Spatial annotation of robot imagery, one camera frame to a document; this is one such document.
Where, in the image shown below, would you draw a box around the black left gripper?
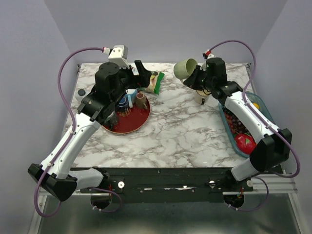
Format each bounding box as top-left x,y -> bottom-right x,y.
111,60 -> 152,103

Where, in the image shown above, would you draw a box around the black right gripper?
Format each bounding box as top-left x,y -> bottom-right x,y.
183,65 -> 214,91

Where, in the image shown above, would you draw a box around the light green mug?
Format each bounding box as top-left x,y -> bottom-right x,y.
174,58 -> 198,80

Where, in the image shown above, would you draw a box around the cream mug with black rim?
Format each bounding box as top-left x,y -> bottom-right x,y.
194,90 -> 211,105

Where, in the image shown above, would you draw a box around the brown striped mug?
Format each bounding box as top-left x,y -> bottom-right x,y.
136,92 -> 148,110

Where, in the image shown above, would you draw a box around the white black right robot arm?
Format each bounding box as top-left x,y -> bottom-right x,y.
183,58 -> 292,191

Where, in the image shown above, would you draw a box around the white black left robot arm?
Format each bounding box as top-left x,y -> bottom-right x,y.
28,60 -> 152,202

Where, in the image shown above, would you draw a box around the light blue white mug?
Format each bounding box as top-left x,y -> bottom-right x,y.
125,89 -> 137,108

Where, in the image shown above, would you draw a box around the dark blue mug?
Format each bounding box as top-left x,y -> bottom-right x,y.
117,96 -> 129,112

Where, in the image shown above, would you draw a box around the green chips bag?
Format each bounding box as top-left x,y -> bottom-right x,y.
139,71 -> 165,95

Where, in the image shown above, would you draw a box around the red round tray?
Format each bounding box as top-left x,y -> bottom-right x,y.
103,97 -> 151,134

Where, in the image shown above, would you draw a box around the dark toy grapes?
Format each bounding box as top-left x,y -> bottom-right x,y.
222,107 -> 251,135

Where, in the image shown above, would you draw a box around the white bottle grey cap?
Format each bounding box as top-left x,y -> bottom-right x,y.
74,89 -> 87,103

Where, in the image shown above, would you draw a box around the yellow toy lemon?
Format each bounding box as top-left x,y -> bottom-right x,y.
253,103 -> 260,110

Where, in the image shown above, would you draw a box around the red toy dragon fruit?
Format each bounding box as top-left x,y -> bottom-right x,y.
234,134 -> 256,155

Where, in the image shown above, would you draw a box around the teal transparent fruit container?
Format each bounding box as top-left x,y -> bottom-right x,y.
218,92 -> 275,158

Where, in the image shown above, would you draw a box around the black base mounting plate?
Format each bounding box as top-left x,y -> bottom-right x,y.
81,168 -> 253,203

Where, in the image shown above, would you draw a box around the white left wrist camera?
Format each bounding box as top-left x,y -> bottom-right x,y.
108,45 -> 130,69

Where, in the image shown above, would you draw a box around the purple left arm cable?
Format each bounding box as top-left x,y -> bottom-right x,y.
34,46 -> 110,217

